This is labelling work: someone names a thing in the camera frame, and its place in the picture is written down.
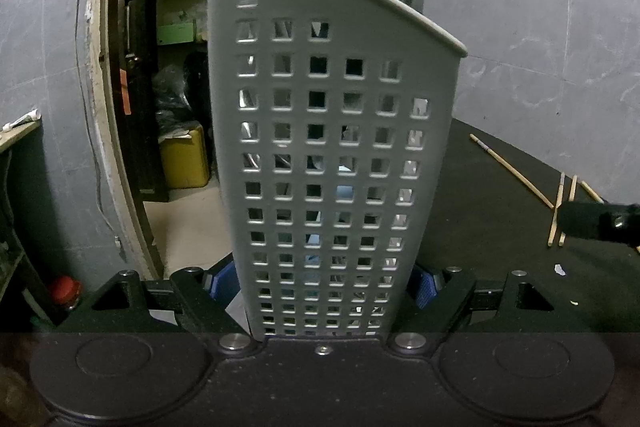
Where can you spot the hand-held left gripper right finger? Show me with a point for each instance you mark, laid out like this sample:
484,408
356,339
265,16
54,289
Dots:
422,287

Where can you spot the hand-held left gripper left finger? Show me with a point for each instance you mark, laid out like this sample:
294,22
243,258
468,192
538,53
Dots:
224,284

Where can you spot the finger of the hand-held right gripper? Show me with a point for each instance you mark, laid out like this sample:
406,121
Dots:
595,219

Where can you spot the wooden chopstick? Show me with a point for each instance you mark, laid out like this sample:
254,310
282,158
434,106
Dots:
592,192
573,187
515,173
559,192

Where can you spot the white paper scrap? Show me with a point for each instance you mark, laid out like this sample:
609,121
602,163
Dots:
560,269

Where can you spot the yellow jerrycan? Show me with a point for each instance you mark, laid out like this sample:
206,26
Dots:
185,157

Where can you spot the red-lidded jar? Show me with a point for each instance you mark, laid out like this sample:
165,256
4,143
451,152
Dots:
66,292

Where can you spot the black plastic bag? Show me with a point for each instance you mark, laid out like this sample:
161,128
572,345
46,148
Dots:
172,102

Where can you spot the orange door tag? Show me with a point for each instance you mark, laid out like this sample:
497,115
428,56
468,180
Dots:
125,92

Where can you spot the dark wooden door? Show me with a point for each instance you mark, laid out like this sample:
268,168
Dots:
135,57

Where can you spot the wooden side shelf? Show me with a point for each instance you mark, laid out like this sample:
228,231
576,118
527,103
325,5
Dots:
20,137

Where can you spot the green box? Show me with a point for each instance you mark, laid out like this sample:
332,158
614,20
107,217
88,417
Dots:
176,33

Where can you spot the white tube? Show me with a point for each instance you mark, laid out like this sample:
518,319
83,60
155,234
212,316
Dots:
20,121

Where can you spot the door frame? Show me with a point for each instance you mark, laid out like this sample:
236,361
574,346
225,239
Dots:
100,82

